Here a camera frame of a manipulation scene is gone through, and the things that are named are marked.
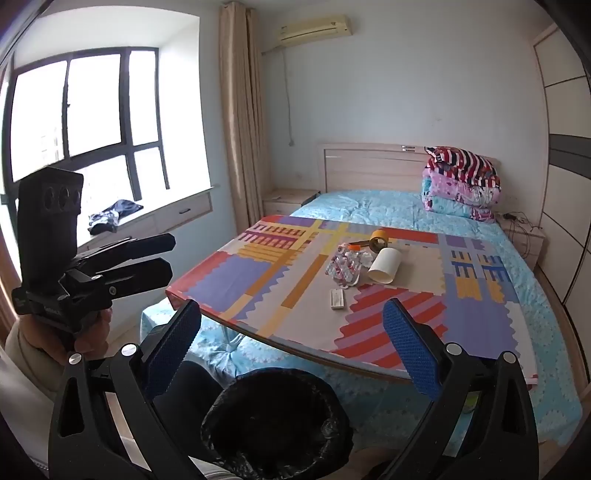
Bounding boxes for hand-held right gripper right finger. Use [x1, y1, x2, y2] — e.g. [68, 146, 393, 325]
[382, 298, 541, 480]

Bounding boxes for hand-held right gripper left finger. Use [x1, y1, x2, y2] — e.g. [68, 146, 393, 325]
[48, 299, 204, 480]

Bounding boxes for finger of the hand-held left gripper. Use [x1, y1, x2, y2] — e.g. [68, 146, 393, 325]
[69, 257, 175, 302]
[78, 232, 177, 269]

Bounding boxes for white paper cup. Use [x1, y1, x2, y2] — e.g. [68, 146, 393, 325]
[366, 247, 403, 284]

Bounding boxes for clear plastic wrapper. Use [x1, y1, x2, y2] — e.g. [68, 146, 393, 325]
[325, 244, 365, 290]

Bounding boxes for trash bin with black bag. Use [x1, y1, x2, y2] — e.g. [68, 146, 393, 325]
[200, 369, 354, 480]

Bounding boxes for person's left forearm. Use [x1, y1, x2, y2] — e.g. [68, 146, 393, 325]
[0, 330, 70, 467]

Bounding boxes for person's left hand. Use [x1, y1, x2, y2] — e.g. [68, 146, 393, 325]
[18, 307, 115, 366]

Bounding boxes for dark clothes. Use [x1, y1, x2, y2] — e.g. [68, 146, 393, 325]
[87, 199, 144, 236]

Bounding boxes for window seat cabinet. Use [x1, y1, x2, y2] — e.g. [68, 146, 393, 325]
[78, 186, 215, 326]

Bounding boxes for person's dark trouser leg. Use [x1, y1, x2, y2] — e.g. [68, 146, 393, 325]
[152, 360, 223, 464]

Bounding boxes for metal table leg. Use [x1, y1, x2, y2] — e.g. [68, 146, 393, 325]
[222, 325, 243, 357]

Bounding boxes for colourful patterned bed mat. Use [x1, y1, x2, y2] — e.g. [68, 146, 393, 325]
[165, 214, 542, 387]

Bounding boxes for dark framed window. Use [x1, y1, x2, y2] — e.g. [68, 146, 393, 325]
[0, 45, 172, 241]

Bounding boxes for bed with blue sheet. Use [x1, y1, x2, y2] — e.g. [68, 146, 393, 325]
[139, 188, 583, 449]

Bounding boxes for wooden nightstand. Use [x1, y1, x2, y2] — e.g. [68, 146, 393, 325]
[261, 188, 320, 219]
[495, 215, 549, 274]

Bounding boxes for pink folded quilt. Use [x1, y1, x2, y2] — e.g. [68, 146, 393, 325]
[420, 167, 502, 224]

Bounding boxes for beige curtain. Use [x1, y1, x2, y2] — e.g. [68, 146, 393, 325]
[218, 2, 271, 228]

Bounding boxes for wooden bed headboard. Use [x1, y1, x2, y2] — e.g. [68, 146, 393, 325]
[316, 142, 502, 195]

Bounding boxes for striped folded quilt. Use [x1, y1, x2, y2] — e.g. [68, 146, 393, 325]
[424, 145, 502, 188]

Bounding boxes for sliding door wardrobe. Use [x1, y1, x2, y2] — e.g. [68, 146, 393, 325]
[532, 22, 591, 416]

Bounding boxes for black charger cables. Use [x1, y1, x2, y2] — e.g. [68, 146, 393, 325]
[502, 211, 542, 232]

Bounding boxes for air conditioner power cable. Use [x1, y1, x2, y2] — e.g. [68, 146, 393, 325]
[281, 45, 297, 149]

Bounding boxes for wall air conditioner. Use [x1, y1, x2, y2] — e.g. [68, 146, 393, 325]
[276, 15, 354, 48]

